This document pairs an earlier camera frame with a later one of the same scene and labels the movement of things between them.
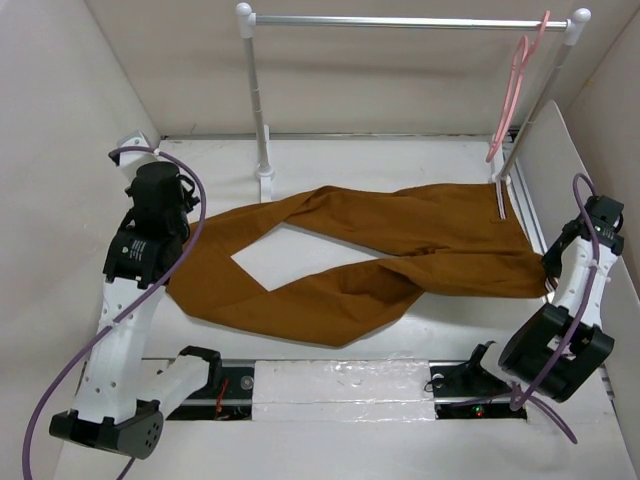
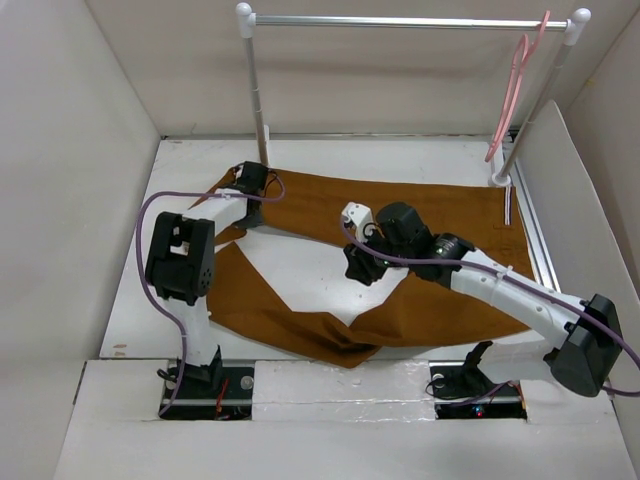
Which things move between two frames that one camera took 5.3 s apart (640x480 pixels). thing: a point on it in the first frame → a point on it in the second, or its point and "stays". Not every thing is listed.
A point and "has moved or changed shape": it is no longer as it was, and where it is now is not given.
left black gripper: x=191 y=200 → x=249 y=222
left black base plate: x=232 y=400 stays
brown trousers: x=457 y=241 has moved or changed shape
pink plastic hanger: x=522 y=56 stays
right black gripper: x=551 y=261 → x=359 y=266
